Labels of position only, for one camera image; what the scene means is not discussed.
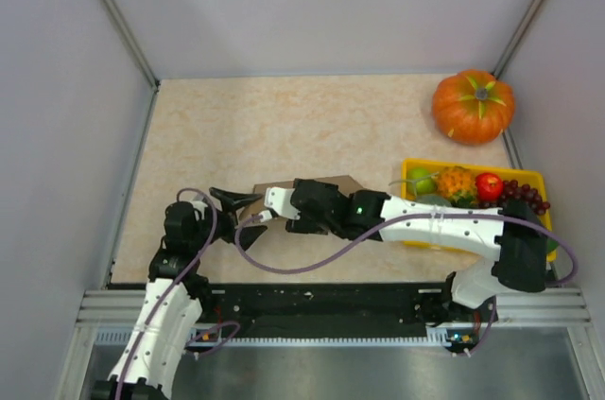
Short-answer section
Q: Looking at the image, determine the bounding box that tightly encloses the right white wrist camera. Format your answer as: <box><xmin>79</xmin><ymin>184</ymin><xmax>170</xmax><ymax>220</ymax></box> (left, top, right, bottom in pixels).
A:
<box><xmin>251</xmin><ymin>186</ymin><xmax>302</xmax><ymax>222</ymax></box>

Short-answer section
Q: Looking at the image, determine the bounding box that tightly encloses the red apple upper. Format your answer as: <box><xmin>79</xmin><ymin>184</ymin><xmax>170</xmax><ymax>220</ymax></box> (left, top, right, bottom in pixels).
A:
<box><xmin>475</xmin><ymin>172</ymin><xmax>504</xmax><ymax>201</ymax></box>

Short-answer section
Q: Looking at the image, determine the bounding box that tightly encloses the right corner aluminium post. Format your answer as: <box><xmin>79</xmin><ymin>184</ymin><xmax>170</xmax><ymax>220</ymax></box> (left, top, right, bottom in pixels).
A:
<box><xmin>492</xmin><ymin>0</ymin><xmax>548</xmax><ymax>78</ymax></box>

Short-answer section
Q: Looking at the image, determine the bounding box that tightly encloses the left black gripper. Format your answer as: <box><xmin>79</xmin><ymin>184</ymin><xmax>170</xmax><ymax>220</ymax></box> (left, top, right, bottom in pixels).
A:
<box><xmin>189</xmin><ymin>187</ymin><xmax>267</xmax><ymax>250</ymax></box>

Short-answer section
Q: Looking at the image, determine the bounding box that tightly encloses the orange pumpkin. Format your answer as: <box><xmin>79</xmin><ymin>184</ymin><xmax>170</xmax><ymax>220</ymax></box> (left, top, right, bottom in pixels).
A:
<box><xmin>431</xmin><ymin>69</ymin><xmax>516</xmax><ymax>146</ymax></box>

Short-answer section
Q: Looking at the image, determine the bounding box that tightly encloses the purple grape bunch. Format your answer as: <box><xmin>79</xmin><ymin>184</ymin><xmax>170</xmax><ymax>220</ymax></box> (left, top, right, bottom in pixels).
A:
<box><xmin>478</xmin><ymin>180</ymin><xmax>551</xmax><ymax>216</ymax></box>

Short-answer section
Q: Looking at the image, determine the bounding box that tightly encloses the green avocado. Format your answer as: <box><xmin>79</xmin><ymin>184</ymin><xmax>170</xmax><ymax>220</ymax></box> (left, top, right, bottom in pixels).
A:
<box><xmin>546</xmin><ymin>238</ymin><xmax>560</xmax><ymax>254</ymax></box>

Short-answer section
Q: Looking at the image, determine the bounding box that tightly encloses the orange flower decoration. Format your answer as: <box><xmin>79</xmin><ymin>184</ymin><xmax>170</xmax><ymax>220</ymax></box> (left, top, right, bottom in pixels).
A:
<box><xmin>435</xmin><ymin>165</ymin><xmax>478</xmax><ymax>207</ymax></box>

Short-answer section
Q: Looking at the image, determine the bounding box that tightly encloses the aluminium frame beam front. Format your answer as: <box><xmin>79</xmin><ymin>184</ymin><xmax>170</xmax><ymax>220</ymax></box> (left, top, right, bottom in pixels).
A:
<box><xmin>76</xmin><ymin>288</ymin><xmax>591</xmax><ymax>347</ymax></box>

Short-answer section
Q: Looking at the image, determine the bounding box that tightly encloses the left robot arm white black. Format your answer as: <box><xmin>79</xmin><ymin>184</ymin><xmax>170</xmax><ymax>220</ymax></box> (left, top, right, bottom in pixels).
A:
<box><xmin>90</xmin><ymin>187</ymin><xmax>263</xmax><ymax>399</ymax></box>

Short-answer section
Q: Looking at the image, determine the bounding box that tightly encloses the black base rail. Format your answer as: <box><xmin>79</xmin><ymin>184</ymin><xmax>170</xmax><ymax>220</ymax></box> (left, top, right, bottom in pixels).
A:
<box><xmin>153</xmin><ymin>282</ymin><xmax>500</xmax><ymax>339</ymax></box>

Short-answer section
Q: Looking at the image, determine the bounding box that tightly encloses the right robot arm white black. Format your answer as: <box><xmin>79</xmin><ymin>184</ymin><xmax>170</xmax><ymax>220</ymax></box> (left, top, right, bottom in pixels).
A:
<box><xmin>266</xmin><ymin>180</ymin><xmax>547</xmax><ymax>321</ymax></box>

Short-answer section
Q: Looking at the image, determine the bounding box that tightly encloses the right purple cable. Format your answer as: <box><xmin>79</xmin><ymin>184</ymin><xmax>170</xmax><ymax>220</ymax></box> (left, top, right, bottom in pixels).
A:
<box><xmin>233</xmin><ymin>210</ymin><xmax>579</xmax><ymax>357</ymax></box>

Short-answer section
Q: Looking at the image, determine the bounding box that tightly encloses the purple cable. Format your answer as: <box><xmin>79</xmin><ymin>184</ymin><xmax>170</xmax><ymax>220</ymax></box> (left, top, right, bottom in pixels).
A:
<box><xmin>233</xmin><ymin>210</ymin><xmax>579</xmax><ymax>357</ymax></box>
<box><xmin>113</xmin><ymin>187</ymin><xmax>241</xmax><ymax>400</ymax></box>

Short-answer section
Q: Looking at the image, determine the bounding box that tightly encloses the brown cardboard box sheet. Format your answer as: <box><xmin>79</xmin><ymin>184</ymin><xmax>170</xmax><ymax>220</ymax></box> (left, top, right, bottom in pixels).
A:
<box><xmin>239</xmin><ymin>175</ymin><xmax>362</xmax><ymax>221</ymax></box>

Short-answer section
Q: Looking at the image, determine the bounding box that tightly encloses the corner aluminium post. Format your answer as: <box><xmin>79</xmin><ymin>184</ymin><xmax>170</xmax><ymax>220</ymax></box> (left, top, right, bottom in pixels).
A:
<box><xmin>492</xmin><ymin>0</ymin><xmax>548</xmax><ymax>78</ymax></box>
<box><xmin>99</xmin><ymin>0</ymin><xmax>160</xmax><ymax>91</ymax></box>

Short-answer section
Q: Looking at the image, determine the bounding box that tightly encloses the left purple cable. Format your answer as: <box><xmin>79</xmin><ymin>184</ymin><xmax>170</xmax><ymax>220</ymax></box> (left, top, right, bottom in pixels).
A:
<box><xmin>113</xmin><ymin>187</ymin><xmax>241</xmax><ymax>400</ymax></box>

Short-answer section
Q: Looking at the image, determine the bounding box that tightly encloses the left corner aluminium post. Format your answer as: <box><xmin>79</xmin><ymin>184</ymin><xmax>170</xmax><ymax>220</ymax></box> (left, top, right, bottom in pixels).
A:
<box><xmin>99</xmin><ymin>0</ymin><xmax>160</xmax><ymax>91</ymax></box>

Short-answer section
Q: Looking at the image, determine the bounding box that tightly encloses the green melon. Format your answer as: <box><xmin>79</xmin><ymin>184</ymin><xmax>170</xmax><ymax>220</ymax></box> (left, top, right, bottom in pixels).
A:
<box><xmin>415</xmin><ymin>194</ymin><xmax>452</xmax><ymax>207</ymax></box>

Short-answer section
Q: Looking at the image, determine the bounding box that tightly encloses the green lime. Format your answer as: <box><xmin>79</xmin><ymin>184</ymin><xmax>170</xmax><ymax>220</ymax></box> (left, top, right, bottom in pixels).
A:
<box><xmin>406</xmin><ymin>167</ymin><xmax>437</xmax><ymax>197</ymax></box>

